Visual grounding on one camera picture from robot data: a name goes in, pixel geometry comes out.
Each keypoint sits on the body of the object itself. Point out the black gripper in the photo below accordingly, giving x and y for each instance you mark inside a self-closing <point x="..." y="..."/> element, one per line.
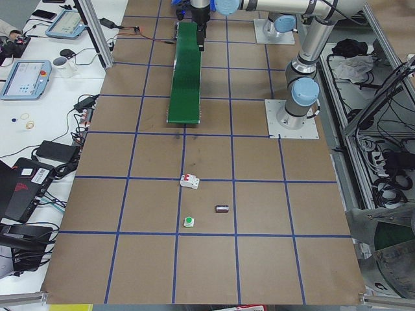
<point x="200" y="17"/>

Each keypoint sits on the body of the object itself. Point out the dark brown cylindrical capacitor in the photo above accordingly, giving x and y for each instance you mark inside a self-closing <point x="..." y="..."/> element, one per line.
<point x="222" y="208"/>

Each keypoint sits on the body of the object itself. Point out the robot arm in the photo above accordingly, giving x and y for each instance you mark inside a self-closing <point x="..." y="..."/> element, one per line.
<point x="281" y="28"/>
<point x="303" y="90"/>

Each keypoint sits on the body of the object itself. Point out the green conveyor belt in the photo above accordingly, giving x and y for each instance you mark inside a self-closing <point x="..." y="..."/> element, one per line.
<point x="184" y="106"/>

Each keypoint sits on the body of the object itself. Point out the black power adapter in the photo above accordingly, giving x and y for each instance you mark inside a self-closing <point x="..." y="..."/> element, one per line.
<point x="107" y="23"/>

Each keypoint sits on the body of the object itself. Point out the black computer mouse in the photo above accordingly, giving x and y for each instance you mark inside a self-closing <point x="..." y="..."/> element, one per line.
<point x="67" y="53"/>

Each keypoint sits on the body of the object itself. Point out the white circuit breaker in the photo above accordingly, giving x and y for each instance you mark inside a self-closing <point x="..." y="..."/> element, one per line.
<point x="189" y="181"/>

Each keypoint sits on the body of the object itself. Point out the blue teach pendant far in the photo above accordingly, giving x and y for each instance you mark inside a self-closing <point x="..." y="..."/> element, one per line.
<point x="68" y="25"/>

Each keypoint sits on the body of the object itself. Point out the blue teach pendant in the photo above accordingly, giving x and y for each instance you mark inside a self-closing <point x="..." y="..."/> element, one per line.
<point x="27" y="80"/>
<point x="68" y="25"/>

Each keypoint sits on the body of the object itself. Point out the white mug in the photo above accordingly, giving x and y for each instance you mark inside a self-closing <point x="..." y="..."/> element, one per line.
<point x="64" y="67"/>

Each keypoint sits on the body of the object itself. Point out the black smartphone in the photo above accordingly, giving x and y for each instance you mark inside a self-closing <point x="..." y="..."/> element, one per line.
<point x="44" y="14"/>

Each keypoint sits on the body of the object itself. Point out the blue teach pendant near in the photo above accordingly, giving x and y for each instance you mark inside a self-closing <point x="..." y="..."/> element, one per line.
<point x="27" y="80"/>

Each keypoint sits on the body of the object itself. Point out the black power brick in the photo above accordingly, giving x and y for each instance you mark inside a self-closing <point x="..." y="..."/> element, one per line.
<point x="57" y="151"/>

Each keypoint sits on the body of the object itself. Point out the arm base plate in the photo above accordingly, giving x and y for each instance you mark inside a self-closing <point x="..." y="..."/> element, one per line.
<point x="281" y="125"/>
<point x="266" y="33"/>

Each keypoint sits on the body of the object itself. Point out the aluminium frame post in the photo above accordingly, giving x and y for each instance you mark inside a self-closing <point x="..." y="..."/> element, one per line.
<point x="89" y="17"/>

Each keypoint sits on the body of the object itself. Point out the green push button switch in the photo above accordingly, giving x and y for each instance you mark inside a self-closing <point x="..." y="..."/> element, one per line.
<point x="189" y="222"/>

